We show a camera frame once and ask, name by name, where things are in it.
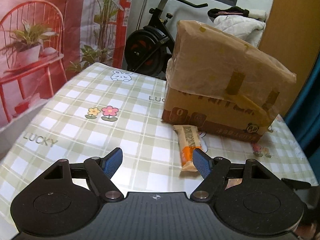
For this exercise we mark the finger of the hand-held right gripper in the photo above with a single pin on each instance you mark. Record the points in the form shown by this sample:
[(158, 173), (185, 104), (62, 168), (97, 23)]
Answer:
[(298, 184)]

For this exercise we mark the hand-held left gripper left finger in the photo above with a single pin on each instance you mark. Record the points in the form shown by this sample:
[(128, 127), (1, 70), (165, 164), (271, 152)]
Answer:
[(112, 162)]

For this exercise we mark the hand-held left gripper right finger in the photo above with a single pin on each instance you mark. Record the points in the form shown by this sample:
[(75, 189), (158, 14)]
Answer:
[(201, 162)]

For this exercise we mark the beige orange snack bar packet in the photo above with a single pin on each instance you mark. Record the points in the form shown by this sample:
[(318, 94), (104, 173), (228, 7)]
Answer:
[(187, 140)]

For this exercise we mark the brown cardboard box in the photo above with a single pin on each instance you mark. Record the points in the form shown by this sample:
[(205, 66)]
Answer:
[(225, 127)]

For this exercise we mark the clear plastic bag liner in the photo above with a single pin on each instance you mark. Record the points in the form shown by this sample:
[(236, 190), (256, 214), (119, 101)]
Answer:
[(212, 62)]

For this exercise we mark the teal curtain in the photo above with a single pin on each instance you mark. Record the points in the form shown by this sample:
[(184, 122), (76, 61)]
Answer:
[(310, 117)]

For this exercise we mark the black exercise bike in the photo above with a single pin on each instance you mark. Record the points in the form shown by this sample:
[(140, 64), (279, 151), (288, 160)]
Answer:
[(145, 50)]

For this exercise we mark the white quilted blanket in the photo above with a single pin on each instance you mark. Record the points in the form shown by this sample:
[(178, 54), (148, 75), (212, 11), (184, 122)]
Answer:
[(240, 27)]

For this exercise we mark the printed red backdrop cloth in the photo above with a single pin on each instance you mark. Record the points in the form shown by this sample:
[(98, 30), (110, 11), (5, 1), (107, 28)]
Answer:
[(37, 30)]

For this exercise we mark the black fuzzy garment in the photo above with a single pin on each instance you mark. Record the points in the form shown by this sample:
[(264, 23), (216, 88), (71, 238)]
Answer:
[(225, 11)]

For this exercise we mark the wooden board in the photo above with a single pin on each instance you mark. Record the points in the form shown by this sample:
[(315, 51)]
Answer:
[(287, 30)]

